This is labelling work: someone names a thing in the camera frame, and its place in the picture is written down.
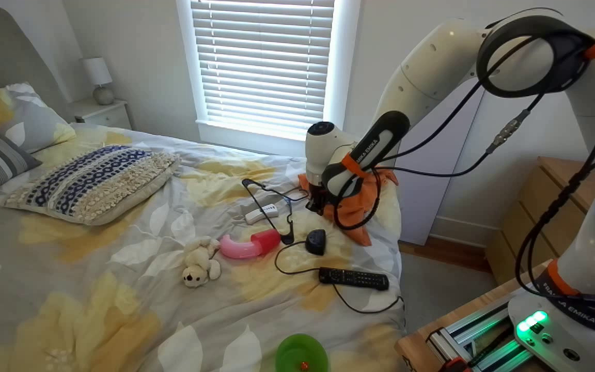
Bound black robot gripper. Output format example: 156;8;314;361
306;180;345;215

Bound orange cloth garment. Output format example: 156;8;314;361
295;165;400;249

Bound small white plastic device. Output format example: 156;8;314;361
242;193;283;227

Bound black remote control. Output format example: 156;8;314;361
316;268;391;294

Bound pink curved toy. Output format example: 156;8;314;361
217;227;283;262

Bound white flat board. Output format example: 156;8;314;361
394;90;499;249

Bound white window blinds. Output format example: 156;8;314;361
188;0;336;142

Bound cream plush toy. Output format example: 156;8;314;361
180;235;222;289

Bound green round disc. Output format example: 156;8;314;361
273;334;333;372

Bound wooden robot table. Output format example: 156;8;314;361
396;260;554;372

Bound light wooden dresser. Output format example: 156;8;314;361
483;156;595;285

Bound grey yellow floral duvet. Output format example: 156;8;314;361
0;127;408;372

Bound blue white knitted cushion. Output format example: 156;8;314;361
3;142;180;230

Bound white nightstand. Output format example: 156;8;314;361
66;100;133;133

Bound small white table lamp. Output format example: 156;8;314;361
81;57;117;107

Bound floral grey yellow pillow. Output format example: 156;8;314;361
0;82;79;158

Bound grey upholstered headboard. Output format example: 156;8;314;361
0;6;72;120

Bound white window frame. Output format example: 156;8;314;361
172;0;366;161

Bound aluminium rail mount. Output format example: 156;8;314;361
425;303;522;372

